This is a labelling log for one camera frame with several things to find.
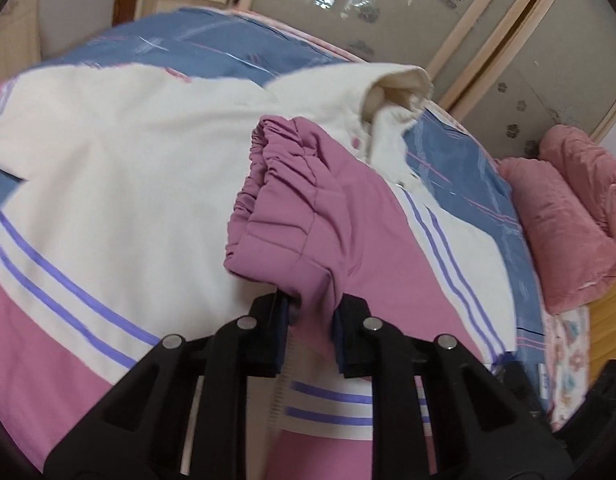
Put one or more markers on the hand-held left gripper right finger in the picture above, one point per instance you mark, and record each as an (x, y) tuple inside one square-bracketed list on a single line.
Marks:
[(339, 342)]

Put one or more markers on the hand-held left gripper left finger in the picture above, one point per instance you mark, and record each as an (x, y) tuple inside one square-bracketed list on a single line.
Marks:
[(283, 332)]

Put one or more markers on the white and pink jacket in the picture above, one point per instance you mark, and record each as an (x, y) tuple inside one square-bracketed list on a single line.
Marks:
[(137, 160)]

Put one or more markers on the floral mattress cover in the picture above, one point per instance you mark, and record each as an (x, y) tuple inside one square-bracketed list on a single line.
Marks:
[(568, 360)]

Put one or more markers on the pink rolled blanket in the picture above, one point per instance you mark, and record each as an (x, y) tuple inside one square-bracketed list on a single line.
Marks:
[(553, 210)]

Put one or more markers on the blue patterned bed sheet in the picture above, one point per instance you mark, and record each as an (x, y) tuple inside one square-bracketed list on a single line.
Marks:
[(212, 55)]

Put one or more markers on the frosted glass wardrobe doors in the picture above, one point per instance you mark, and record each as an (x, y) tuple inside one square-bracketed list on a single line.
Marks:
[(538, 60)]

